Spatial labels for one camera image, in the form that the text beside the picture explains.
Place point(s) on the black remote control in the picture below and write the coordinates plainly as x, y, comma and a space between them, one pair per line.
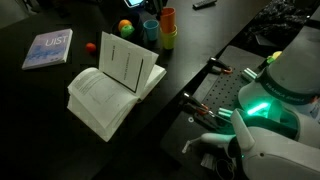
204, 4

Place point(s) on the black bowl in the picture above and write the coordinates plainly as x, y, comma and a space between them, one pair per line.
138, 28

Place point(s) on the thick open white book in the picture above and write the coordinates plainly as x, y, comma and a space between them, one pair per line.
100, 96

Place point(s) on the white paper label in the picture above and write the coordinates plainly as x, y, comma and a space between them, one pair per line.
208, 160

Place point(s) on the closed UIST book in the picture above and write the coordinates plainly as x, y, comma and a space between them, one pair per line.
48, 48

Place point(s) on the orange plastic cup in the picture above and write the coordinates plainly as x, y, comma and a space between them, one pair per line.
168, 20

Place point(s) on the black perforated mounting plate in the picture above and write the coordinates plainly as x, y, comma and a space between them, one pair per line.
223, 90

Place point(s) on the tablet with lit screen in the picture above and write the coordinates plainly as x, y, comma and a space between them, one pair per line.
135, 2

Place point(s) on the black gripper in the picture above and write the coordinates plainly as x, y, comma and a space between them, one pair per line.
155, 5

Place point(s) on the green toy fruit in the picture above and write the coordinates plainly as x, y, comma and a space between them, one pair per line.
127, 31

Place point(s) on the orange toy fruit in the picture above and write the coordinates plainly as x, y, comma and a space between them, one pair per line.
124, 23

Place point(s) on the small orange ball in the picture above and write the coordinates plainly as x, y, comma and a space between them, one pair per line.
90, 48

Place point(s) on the dark speckled fabric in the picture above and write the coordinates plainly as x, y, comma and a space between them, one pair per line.
280, 16

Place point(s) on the silver metal cylinder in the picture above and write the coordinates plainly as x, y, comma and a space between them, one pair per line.
225, 113
249, 74

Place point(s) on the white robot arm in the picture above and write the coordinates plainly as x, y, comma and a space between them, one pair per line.
283, 156

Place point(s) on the yellow plastic cup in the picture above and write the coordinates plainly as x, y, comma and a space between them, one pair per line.
169, 43
173, 31

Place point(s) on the small metal washer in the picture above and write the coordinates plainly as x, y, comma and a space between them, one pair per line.
191, 119

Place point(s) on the blue plastic cup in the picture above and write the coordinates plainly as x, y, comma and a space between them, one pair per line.
151, 30

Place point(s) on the black clamp with orange tip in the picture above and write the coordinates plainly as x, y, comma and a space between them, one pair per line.
220, 65

